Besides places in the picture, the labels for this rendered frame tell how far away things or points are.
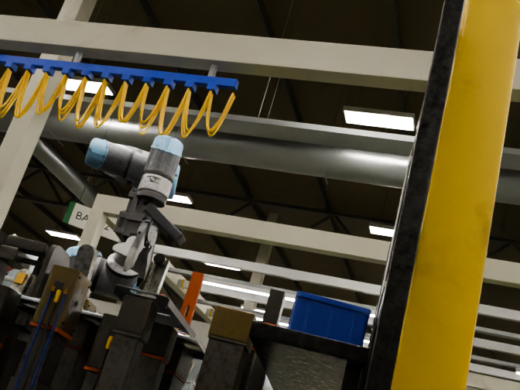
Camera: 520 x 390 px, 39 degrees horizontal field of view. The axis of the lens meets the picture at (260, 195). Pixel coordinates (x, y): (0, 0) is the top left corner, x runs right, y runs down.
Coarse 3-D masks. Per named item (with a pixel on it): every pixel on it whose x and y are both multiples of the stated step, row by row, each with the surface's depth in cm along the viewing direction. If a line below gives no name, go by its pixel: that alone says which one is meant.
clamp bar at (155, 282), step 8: (160, 256) 182; (160, 264) 181; (168, 264) 184; (152, 272) 183; (160, 272) 183; (152, 280) 182; (160, 280) 181; (144, 288) 180; (152, 288) 181; (160, 288) 182; (152, 296) 179
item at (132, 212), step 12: (132, 192) 174; (144, 192) 171; (132, 204) 172; (144, 204) 175; (156, 204) 175; (120, 216) 169; (132, 216) 169; (144, 216) 169; (120, 228) 168; (132, 228) 168; (156, 228) 173
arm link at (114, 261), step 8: (144, 152) 223; (176, 176) 223; (128, 184) 224; (136, 184) 222; (136, 192) 224; (120, 240) 235; (112, 256) 240; (120, 256) 236; (104, 264) 240; (112, 264) 237; (120, 264) 237; (104, 272) 239; (112, 272) 237; (120, 272) 236; (128, 272) 237; (136, 272) 239; (104, 280) 238; (112, 280) 238; (120, 280) 238; (128, 280) 238; (136, 280) 241; (96, 288) 239; (104, 288) 239; (112, 288) 239; (136, 288) 240; (112, 296) 241
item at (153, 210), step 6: (150, 204) 171; (150, 210) 170; (156, 210) 170; (150, 216) 170; (156, 216) 170; (162, 216) 170; (156, 222) 169; (162, 222) 169; (168, 222) 169; (162, 228) 169; (168, 228) 168; (174, 228) 168; (168, 234) 169; (174, 234) 168; (180, 234) 168; (174, 240) 168; (180, 240) 169
